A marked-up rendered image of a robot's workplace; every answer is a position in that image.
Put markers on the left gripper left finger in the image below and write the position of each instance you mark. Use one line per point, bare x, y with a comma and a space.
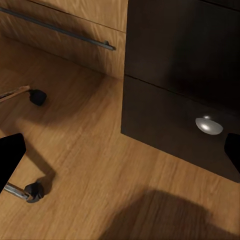
12, 150

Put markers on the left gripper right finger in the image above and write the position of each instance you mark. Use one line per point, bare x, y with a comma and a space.
232, 149

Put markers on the cabinet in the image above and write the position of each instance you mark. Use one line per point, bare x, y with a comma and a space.
91, 33
181, 87

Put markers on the swivel chair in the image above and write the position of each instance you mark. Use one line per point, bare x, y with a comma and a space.
33, 192

